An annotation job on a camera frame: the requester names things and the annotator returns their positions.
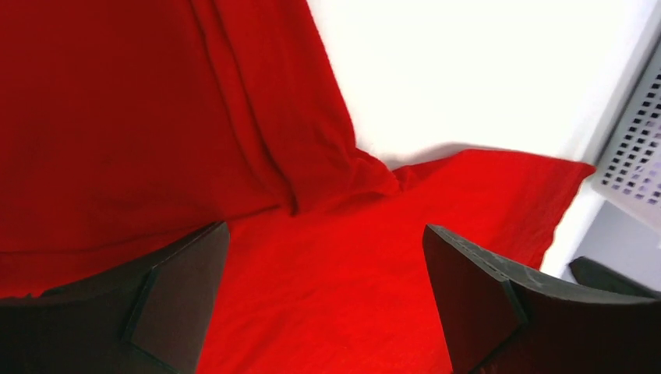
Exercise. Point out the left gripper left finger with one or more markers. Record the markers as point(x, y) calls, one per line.
point(149, 315)

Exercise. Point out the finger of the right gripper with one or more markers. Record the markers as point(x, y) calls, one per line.
point(589, 273)

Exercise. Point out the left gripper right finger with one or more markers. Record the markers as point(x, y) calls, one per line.
point(500, 316)

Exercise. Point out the red t shirt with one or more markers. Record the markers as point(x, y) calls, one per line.
point(127, 125)

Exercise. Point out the white plastic basket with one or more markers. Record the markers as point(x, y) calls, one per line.
point(628, 172)

